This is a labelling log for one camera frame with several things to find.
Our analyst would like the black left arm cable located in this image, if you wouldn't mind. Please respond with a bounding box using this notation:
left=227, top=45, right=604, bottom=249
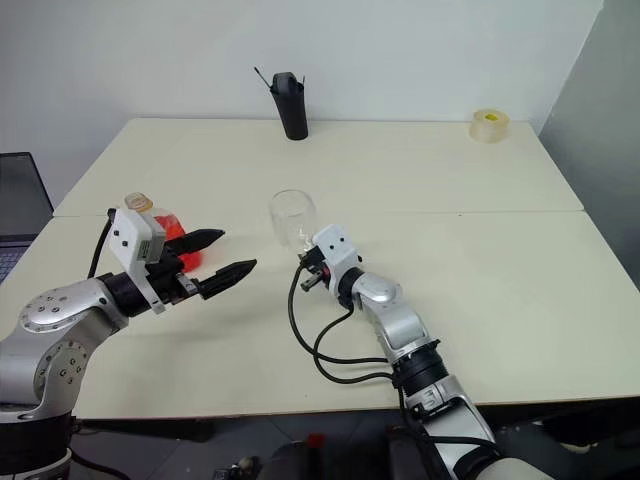
left=86, top=208, right=115, bottom=281

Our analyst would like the black tapered holder cup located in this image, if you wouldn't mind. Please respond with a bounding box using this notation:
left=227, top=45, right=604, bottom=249
left=269, top=79, right=310, bottom=141

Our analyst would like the thin black stick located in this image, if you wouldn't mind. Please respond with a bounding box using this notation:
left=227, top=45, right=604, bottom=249
left=252, top=65, right=274, bottom=94

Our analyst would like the red liquid plastic bottle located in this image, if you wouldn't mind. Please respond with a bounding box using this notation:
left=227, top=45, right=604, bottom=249
left=123, top=191, right=206, bottom=274

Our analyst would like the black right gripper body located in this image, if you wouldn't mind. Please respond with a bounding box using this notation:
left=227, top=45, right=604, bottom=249
left=297, top=244, right=332, bottom=295

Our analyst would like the small white object under table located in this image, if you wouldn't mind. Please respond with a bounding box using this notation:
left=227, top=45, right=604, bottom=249
left=560, top=438, right=602, bottom=455

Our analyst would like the translucent tape roll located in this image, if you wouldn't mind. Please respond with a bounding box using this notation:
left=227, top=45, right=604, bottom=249
left=469, top=107, right=513, bottom=146

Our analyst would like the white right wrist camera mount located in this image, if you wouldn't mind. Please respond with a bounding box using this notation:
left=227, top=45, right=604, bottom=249
left=310, top=223, right=363, bottom=292

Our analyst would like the black rounded object in cup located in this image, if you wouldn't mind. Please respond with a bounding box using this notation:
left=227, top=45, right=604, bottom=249
left=271, top=71, right=300, bottom=97

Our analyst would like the black floor cable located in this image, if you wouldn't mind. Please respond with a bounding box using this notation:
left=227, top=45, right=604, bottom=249
left=68, top=447, right=134, bottom=480

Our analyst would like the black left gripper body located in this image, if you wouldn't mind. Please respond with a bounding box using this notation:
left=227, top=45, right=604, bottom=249
left=144, top=240, right=205, bottom=306

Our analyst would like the dark laptop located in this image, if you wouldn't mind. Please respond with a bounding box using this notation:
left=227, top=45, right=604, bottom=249
left=0, top=151, right=56, bottom=287

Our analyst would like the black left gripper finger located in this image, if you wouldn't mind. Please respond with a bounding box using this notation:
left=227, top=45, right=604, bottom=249
left=169, top=228, right=225, bottom=258
left=199, top=258, right=258, bottom=302

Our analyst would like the clear wine glass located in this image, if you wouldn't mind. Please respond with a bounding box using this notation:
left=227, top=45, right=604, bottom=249
left=269, top=188, right=319, bottom=257

